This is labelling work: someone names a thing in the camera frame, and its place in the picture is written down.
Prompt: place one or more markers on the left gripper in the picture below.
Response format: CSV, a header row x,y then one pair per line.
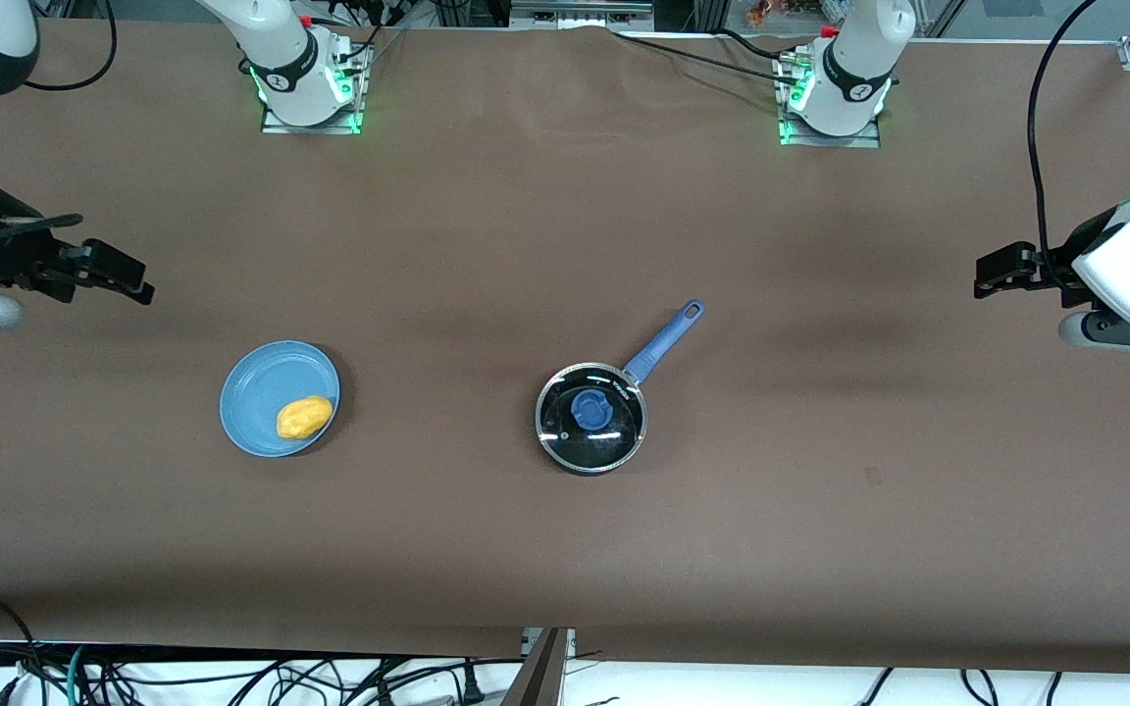
x,y
1058,267

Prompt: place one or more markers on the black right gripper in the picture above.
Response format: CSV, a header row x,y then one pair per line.
x,y
18,253

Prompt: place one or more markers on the yellow potato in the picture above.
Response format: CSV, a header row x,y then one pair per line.
x,y
304,418

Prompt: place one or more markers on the glass lid with blue knob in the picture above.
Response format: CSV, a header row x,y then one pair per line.
x,y
614,436

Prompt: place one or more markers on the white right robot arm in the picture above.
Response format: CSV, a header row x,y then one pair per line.
x,y
281,49

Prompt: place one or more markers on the blue round plate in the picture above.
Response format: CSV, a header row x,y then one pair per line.
x,y
261,392

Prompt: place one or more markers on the brown table mat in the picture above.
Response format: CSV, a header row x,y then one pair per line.
x,y
487,245

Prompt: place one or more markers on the black power plug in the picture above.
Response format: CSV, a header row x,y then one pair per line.
x,y
471,688

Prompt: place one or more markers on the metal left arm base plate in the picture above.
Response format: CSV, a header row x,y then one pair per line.
x,y
864,140

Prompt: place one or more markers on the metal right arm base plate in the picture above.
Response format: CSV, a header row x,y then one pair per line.
x,y
276,123

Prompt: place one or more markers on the grey metal rail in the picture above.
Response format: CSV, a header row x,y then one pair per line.
x,y
580,12

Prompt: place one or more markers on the wooden and metal post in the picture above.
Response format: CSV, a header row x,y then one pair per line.
x,y
540,672

